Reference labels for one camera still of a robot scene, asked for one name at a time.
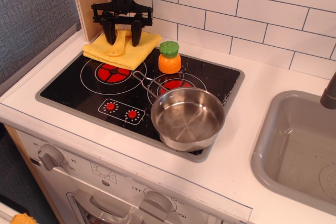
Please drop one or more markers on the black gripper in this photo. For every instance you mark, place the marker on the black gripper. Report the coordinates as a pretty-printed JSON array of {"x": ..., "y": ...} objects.
[{"x": 125, "y": 12}]

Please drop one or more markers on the yellow dish brush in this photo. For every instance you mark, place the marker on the yellow dish brush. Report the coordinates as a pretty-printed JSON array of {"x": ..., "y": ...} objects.
[{"x": 123, "y": 31}]

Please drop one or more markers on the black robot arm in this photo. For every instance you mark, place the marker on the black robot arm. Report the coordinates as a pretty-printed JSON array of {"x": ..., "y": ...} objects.
[{"x": 122, "y": 12}]

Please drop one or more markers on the stainless steel pan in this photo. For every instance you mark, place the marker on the stainless steel pan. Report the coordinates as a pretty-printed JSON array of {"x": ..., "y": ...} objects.
[{"x": 186, "y": 118}]

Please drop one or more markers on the yellow folded cloth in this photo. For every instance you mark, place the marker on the yellow folded cloth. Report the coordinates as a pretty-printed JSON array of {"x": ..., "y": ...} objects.
[{"x": 122, "y": 54}]

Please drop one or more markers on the orange toy carrot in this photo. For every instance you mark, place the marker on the orange toy carrot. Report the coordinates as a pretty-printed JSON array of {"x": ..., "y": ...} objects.
[{"x": 169, "y": 61}]

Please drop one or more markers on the black toy stovetop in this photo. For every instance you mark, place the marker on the black toy stovetop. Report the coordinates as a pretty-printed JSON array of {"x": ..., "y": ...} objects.
[{"x": 113, "y": 98}]

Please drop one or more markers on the grey timer knob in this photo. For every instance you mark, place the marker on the grey timer knob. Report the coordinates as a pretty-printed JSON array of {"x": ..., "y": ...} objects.
[{"x": 50, "y": 157}]

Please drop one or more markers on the grey oven knob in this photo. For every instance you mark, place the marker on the grey oven knob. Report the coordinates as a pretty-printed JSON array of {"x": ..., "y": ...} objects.
[{"x": 156, "y": 205}]

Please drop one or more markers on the grey sink basin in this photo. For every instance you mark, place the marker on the grey sink basin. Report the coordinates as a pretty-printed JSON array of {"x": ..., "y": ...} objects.
[{"x": 295, "y": 152}]

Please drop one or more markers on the orange fuzzy object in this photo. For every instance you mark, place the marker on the orange fuzzy object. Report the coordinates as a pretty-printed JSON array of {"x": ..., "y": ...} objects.
[{"x": 23, "y": 219}]

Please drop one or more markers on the grey faucet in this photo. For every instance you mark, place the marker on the grey faucet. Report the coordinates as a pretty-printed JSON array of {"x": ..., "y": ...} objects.
[{"x": 328, "y": 98}]

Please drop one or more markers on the oven door handle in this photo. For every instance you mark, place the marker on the oven door handle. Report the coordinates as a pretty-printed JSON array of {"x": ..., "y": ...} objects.
[{"x": 104, "y": 211}]

